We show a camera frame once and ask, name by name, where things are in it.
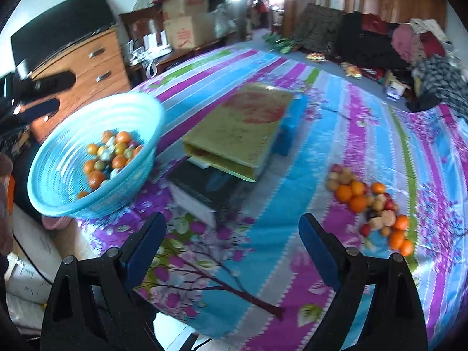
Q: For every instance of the cardboard box with red print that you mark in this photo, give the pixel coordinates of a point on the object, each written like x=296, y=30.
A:
x=182, y=3

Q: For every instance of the striped floral bed sheet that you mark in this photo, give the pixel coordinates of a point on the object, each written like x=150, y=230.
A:
x=256, y=263

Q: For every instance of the wooden chest of drawers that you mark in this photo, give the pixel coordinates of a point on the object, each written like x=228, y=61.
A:
x=91, y=69

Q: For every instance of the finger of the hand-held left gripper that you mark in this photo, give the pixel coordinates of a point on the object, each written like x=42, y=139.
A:
x=40, y=109
x=55, y=80

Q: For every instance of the black television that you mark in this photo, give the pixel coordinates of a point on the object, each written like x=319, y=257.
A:
x=62, y=25

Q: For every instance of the orange yellow snack packet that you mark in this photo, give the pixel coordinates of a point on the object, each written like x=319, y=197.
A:
x=353, y=69
x=316, y=56

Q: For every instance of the small blue white box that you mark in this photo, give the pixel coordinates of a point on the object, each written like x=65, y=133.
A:
x=395, y=90

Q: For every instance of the yellow gift box red pattern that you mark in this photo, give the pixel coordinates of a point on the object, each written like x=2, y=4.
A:
x=237, y=128

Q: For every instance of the beige peeled root piece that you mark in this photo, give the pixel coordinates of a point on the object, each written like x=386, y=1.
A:
x=388, y=218
x=105, y=153
x=376, y=223

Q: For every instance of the white sack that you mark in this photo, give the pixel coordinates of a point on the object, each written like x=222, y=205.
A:
x=29, y=263

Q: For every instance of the dark red garment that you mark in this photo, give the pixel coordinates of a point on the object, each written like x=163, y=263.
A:
x=431, y=42

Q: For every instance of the blue rectangular cardboard box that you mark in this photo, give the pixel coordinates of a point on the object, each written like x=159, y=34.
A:
x=289, y=131

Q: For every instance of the brown checked blanket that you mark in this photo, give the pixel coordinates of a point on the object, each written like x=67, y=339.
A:
x=318, y=31

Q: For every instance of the cream white garment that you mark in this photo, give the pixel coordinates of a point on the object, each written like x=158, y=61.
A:
x=427, y=25

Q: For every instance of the light blue perforated plastic basket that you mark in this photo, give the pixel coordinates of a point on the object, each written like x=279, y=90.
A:
x=62, y=175

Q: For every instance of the black garment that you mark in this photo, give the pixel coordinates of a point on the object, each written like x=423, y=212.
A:
x=365, y=47

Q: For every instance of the white router with antennas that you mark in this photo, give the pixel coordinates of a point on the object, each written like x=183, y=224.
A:
x=155, y=42

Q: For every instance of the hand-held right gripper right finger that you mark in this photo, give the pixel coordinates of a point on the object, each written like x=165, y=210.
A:
x=318, y=252

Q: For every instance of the pink cloth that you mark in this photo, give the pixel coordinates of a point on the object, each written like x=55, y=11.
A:
x=55, y=222

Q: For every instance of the patterned plastic bag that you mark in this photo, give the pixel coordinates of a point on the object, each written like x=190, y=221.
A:
x=225, y=22

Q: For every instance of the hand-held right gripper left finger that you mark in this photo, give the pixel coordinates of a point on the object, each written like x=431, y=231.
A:
x=142, y=252

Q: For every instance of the large cardboard box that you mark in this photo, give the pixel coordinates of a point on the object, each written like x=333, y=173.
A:
x=186, y=33

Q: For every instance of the dark navy garment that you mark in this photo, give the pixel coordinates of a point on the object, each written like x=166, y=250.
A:
x=424, y=100

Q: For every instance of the blue plaid shirt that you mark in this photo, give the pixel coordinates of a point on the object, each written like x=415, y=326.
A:
x=442, y=76

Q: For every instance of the green patterned bag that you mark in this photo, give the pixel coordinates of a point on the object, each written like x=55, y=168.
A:
x=279, y=42

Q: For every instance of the black flat box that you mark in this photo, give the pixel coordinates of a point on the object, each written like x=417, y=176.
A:
x=204, y=190

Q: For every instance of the pink garment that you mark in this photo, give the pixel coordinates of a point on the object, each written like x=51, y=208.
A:
x=404, y=40

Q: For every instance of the heap of mandarin oranges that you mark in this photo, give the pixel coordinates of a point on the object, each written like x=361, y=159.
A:
x=358, y=203
x=119, y=161

